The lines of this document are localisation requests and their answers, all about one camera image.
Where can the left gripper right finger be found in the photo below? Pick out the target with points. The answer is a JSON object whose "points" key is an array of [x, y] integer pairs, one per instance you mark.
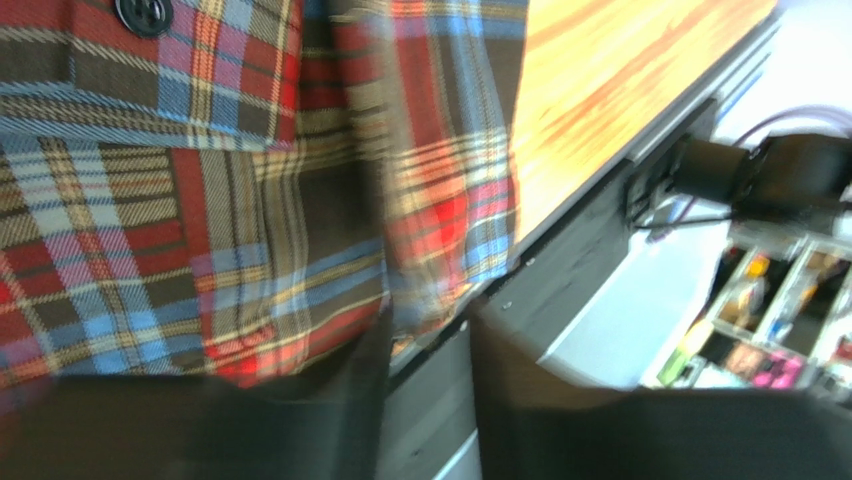
{"points": [[532, 424]]}

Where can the parts storage bins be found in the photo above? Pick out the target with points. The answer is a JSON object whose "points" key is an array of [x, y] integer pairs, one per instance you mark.
{"points": [[778, 317]]}

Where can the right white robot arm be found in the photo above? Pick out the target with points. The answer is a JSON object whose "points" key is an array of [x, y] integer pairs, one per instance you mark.
{"points": [[794, 179]]}

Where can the plaid long sleeve shirt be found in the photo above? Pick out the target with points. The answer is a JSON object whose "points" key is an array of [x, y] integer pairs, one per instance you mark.
{"points": [[238, 187]]}

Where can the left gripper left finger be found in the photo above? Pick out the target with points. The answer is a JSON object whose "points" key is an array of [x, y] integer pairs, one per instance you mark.
{"points": [[324, 423]]}

